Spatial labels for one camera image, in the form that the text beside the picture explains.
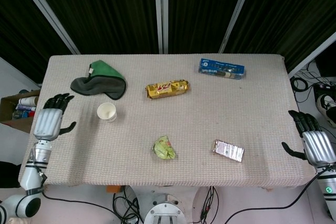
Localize white and black sneaker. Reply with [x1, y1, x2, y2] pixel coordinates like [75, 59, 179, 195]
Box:
[316, 93, 336, 128]

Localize green and grey cloth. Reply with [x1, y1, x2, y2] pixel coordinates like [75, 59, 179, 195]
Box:
[70, 59, 128, 101]

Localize long black floor cable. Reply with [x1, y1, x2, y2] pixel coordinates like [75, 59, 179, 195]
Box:
[224, 166, 326, 224]
[41, 191, 144, 224]

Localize coiled black cables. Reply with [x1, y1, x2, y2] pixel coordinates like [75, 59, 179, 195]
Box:
[290, 60, 336, 105]

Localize crumpled green snack bag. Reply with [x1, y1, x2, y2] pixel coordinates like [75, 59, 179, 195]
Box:
[152, 135, 177, 161]

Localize black bulky object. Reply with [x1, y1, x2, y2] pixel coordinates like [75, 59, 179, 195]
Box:
[0, 161, 24, 189]

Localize white paper cup blue ring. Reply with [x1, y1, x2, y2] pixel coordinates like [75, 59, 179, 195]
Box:
[97, 102, 118, 123]

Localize tangled black cable bundle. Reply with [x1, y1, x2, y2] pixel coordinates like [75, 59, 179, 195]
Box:
[112, 191, 141, 224]

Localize white cylindrical can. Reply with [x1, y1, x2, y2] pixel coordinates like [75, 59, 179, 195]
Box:
[18, 96, 39, 106]

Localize white double upright frame post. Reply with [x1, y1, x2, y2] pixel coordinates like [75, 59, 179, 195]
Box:
[153, 0, 170, 54]

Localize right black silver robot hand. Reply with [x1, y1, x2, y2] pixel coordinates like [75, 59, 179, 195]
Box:
[281, 110, 336, 168]

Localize yellow biscuit pack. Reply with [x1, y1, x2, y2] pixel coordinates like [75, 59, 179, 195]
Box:
[145, 79, 192, 101]

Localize black cable with red plugs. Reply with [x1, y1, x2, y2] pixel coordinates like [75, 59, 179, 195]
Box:
[199, 186, 219, 223]

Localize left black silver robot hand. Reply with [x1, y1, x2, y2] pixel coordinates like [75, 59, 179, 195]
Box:
[33, 92, 77, 141]

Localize blue cookie box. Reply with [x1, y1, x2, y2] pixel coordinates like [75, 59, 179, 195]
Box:
[198, 58, 247, 80]

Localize dark pleated curtain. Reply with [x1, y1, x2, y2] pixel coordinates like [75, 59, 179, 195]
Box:
[0, 0, 336, 84]

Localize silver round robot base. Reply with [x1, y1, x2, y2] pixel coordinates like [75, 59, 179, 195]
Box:
[143, 194, 186, 224]

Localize brown cardboard box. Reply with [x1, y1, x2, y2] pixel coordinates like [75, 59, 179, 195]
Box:
[0, 89, 42, 133]

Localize white slanted frame post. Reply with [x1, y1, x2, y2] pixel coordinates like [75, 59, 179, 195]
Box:
[218, 0, 257, 54]
[12, 0, 81, 55]
[287, 31, 336, 77]

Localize beige waffle tablecloth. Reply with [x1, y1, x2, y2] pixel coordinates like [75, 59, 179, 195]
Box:
[18, 54, 314, 190]

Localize orange block under table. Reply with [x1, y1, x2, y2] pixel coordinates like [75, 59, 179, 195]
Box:
[106, 185, 124, 196]

